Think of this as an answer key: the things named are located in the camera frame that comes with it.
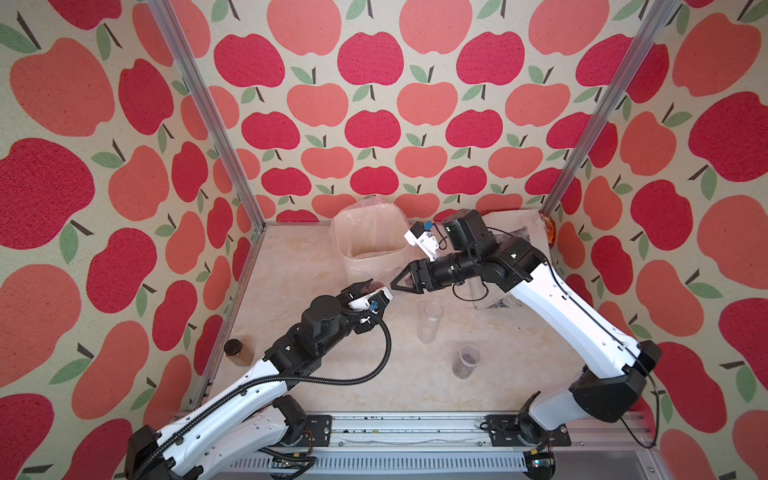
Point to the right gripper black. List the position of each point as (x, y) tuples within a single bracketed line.
[(414, 268)]

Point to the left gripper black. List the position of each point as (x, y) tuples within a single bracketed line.
[(352, 289)]

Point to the tall clear jar of rosebuds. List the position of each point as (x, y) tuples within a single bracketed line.
[(430, 316)]

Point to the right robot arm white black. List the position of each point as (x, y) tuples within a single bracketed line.
[(617, 367)]

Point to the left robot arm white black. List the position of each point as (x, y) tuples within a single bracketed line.
[(257, 412)]

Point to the cream trash bin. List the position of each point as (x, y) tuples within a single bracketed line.
[(369, 252)]

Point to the pink plastic bin liner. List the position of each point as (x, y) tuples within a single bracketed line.
[(369, 240)]

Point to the white Monet tote bag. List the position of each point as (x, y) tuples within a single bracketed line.
[(517, 233)]

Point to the brown jar black lid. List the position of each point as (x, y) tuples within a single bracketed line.
[(238, 353)]

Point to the orange snack packet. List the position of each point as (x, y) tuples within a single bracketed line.
[(550, 229)]

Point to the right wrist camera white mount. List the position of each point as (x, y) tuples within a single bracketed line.
[(420, 235)]

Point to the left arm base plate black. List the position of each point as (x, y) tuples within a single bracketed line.
[(316, 432)]

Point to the aluminium front rail frame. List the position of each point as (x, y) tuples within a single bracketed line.
[(451, 445)]

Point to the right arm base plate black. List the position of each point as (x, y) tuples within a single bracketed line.
[(506, 430)]

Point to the left aluminium corner post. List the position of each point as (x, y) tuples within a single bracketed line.
[(173, 34)]

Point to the aluminium corner post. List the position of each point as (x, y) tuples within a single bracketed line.
[(657, 18), (173, 34)]

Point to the right aluminium corner post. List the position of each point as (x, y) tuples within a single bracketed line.
[(657, 18)]

